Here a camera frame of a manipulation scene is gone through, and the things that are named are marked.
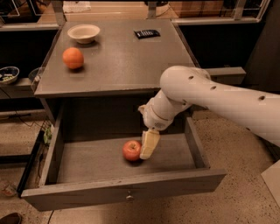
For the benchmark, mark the blue patterned bowl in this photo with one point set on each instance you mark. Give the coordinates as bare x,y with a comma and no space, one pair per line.
8,74

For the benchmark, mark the cream ceramic bowl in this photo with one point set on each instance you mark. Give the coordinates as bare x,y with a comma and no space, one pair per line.
83,33

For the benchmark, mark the grey cabinet counter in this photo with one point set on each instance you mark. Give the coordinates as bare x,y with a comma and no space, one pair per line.
117,61

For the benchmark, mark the grey side shelf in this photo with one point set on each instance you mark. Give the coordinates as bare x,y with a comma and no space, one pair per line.
233,76

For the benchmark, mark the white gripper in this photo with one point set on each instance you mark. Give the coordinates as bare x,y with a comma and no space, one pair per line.
152,118

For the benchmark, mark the red apple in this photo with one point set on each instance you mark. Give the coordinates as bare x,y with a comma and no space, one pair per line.
131,150

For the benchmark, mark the orange fruit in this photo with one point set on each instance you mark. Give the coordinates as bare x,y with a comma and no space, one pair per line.
73,58

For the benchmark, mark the brown shoe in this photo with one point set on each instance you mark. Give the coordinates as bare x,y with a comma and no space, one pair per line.
12,218

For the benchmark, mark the dark blue snack packet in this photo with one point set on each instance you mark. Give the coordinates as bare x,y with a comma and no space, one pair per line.
145,34

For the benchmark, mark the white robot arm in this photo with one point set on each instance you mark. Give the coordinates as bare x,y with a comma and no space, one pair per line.
182,86

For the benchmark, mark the metal drawer knob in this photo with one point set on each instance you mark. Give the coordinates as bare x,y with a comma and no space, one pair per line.
129,196

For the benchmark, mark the open grey top drawer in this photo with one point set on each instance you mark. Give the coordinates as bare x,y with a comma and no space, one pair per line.
84,165

